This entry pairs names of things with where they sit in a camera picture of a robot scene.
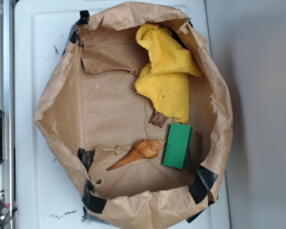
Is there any green rectangular block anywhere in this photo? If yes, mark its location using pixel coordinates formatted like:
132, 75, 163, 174
163, 123, 193, 169

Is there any brown wood bark piece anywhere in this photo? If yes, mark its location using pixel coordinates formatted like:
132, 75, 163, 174
148, 111, 168, 127

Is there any orange spiral seashell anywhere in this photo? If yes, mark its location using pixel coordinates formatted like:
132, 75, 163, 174
106, 139, 165, 171

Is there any brown paper bag liner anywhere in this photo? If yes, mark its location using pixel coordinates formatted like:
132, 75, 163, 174
35, 1, 233, 229

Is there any yellow microfiber cloth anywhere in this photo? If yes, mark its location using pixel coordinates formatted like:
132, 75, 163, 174
134, 23, 203, 124

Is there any aluminium frame rail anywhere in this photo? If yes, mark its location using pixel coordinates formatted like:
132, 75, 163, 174
0, 0, 17, 229

